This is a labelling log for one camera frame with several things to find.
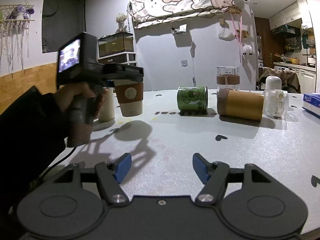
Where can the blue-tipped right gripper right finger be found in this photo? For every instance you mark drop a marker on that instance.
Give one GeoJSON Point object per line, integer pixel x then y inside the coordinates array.
{"type": "Point", "coordinates": [213, 176]}

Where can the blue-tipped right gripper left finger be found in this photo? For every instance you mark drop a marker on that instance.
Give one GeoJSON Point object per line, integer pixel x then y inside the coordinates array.
{"type": "Point", "coordinates": [110, 176]}

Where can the white cup brown sleeve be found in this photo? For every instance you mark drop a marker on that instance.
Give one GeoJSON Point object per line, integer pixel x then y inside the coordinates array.
{"type": "Point", "coordinates": [130, 97]}

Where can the black left sleeve forearm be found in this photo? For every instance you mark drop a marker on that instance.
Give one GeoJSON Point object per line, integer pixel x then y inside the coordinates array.
{"type": "Point", "coordinates": [32, 136]}

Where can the glass cup cork band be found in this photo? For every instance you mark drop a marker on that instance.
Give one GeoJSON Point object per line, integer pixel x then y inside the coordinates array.
{"type": "Point", "coordinates": [228, 78]}

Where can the left hand on gripper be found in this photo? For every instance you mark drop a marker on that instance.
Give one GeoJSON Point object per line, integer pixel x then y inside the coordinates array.
{"type": "Point", "coordinates": [77, 107]}

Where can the glass fish tank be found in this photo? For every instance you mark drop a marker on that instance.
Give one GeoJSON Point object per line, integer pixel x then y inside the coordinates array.
{"type": "Point", "coordinates": [115, 43]}

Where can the white cylindrical bottle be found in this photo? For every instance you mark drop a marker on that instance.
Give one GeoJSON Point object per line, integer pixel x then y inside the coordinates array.
{"type": "Point", "coordinates": [107, 112]}

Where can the white drawer unit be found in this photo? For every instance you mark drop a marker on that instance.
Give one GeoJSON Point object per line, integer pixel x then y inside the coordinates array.
{"type": "Point", "coordinates": [126, 57]}

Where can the dried flower vase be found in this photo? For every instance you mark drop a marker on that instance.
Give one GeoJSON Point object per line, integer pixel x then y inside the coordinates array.
{"type": "Point", "coordinates": [120, 20]}

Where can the yellow bamboo tumbler lying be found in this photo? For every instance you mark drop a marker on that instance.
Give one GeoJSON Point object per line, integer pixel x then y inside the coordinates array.
{"type": "Point", "coordinates": [237, 104]}

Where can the green printed mug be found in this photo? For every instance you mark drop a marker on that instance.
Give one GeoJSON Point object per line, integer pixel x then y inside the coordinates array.
{"type": "Point", "coordinates": [192, 99]}

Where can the purple plush toy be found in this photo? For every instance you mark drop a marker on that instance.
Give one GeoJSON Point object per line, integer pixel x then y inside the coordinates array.
{"type": "Point", "coordinates": [21, 12]}

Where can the clear baby bottle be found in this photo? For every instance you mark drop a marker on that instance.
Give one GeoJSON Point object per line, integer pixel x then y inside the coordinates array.
{"type": "Point", "coordinates": [276, 100]}

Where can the patterned hanging blanket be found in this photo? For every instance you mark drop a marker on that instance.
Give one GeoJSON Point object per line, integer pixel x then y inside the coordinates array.
{"type": "Point", "coordinates": [145, 13]}

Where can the brown draped chair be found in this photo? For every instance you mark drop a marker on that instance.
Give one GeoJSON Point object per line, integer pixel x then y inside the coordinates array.
{"type": "Point", "coordinates": [289, 79]}

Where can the blue tissue box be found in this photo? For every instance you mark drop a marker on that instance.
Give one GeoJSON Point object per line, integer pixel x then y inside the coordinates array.
{"type": "Point", "coordinates": [311, 103]}

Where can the white kitchen cabinets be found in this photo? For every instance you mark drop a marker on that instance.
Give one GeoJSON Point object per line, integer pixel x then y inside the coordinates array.
{"type": "Point", "coordinates": [298, 10]}

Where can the black wall cloth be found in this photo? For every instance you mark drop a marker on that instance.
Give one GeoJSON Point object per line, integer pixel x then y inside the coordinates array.
{"type": "Point", "coordinates": [61, 21]}

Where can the macrame wall hanging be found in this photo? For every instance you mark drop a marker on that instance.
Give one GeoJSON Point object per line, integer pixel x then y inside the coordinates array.
{"type": "Point", "coordinates": [14, 38]}

